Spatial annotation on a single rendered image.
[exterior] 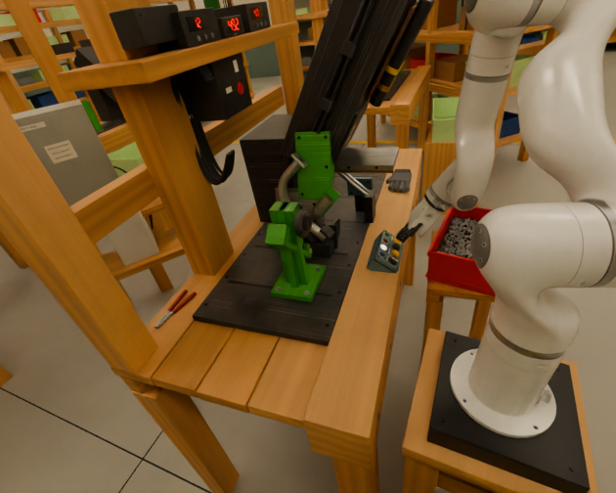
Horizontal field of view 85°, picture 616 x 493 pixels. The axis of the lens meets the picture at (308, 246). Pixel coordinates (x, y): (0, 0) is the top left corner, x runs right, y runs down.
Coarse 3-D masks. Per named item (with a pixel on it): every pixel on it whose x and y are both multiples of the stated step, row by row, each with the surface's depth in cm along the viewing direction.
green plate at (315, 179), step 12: (300, 132) 103; (312, 132) 101; (324, 132) 100; (300, 144) 104; (312, 144) 103; (324, 144) 101; (312, 156) 104; (324, 156) 103; (300, 168) 107; (312, 168) 106; (324, 168) 104; (300, 180) 108; (312, 180) 107; (324, 180) 106; (300, 192) 110; (312, 192) 108; (324, 192) 107
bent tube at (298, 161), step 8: (296, 160) 102; (304, 160) 105; (288, 168) 105; (296, 168) 104; (288, 176) 106; (280, 184) 108; (280, 192) 109; (280, 200) 110; (288, 200) 110; (312, 224) 110; (312, 232) 110; (320, 232) 109
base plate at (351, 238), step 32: (352, 224) 125; (256, 256) 117; (352, 256) 110; (224, 288) 106; (256, 288) 104; (320, 288) 100; (224, 320) 94; (256, 320) 93; (288, 320) 91; (320, 320) 90
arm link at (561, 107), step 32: (544, 0) 47; (576, 0) 47; (608, 0) 44; (576, 32) 45; (608, 32) 45; (544, 64) 46; (576, 64) 44; (544, 96) 46; (576, 96) 44; (544, 128) 46; (576, 128) 44; (608, 128) 44; (544, 160) 48; (576, 160) 45; (608, 160) 43; (576, 192) 48; (608, 192) 44
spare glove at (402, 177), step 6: (396, 174) 148; (402, 174) 148; (408, 174) 147; (390, 180) 146; (396, 180) 144; (402, 180) 144; (408, 180) 143; (390, 186) 141; (396, 186) 140; (402, 186) 139; (408, 186) 139; (402, 192) 139
